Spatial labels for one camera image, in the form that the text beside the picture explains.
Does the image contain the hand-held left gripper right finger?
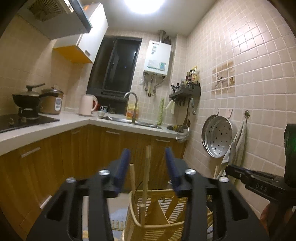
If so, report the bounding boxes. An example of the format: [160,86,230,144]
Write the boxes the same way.
[165,146,271,241]

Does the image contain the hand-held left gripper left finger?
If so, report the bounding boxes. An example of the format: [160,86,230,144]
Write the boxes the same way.
[25,148,131,241]

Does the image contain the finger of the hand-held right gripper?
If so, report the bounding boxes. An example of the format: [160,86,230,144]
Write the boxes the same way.
[225,164,284,184]

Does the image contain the wooden chopstick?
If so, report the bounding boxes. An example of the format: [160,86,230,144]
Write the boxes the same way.
[142,146,151,226]
[129,163,142,223]

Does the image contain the yellow slotted utensil basket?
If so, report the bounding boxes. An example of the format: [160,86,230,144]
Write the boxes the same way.
[124,189,214,241]

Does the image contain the grey hanging towel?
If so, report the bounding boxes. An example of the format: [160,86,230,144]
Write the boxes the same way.
[221,120,247,179]

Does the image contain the perforated metal steamer tray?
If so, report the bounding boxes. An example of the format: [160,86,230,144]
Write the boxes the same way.
[201,115,233,158]

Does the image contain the steel sink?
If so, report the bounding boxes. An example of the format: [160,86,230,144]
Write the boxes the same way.
[98,115,163,129]

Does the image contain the patterned blue tablecloth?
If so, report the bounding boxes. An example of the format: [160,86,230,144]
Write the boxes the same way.
[109,209,130,241]

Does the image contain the hanging wooden spatula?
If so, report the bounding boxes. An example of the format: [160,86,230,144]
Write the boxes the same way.
[184,102,191,127]

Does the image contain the yellow oil bottle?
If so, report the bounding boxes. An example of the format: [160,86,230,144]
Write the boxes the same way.
[126,103,140,121]

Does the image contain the green hanging scrubber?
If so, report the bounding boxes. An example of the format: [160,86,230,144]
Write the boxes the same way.
[157,97,165,126]

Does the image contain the steel kitchen faucet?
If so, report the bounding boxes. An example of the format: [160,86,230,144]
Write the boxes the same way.
[123,92,138,124]

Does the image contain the white kitchen countertop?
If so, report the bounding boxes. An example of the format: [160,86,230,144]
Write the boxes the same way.
[0,109,185,156]

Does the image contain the wooden base cabinets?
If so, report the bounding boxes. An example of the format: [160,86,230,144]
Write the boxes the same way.
[0,125,188,239]

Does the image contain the pale pink electric kettle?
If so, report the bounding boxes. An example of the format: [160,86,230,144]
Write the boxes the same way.
[79,94,98,116]

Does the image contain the water heater pipes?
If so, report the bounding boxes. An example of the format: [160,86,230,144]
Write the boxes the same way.
[141,73,166,97]

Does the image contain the row of seasoning bottles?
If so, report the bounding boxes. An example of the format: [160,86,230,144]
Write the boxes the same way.
[180,66,200,88]

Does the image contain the brown rice cooker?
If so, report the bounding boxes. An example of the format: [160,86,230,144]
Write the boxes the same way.
[40,88,64,115]

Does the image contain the black gas stove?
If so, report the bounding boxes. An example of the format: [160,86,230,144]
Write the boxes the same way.
[0,109,60,133]

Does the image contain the dark framed window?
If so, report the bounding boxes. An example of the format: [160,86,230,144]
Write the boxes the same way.
[86,36,142,98]

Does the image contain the white gas water heater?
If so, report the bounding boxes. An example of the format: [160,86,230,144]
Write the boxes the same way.
[143,40,173,76]

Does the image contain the black lidded wok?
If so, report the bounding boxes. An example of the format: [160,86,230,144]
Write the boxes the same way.
[12,83,59,113]

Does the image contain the metal exhaust pipe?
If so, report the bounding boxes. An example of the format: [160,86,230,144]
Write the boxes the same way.
[158,30,171,45]

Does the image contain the steel range hood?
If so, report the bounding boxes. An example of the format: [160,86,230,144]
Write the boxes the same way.
[17,0,93,40]

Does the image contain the round ceiling light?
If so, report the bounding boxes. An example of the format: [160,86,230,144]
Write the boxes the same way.
[124,0,166,14]

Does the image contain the dark wall shelf rack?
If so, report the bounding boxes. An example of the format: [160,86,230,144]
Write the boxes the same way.
[169,86,201,105]

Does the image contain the white wall cabinet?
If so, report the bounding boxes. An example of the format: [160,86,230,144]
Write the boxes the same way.
[53,2,109,64]

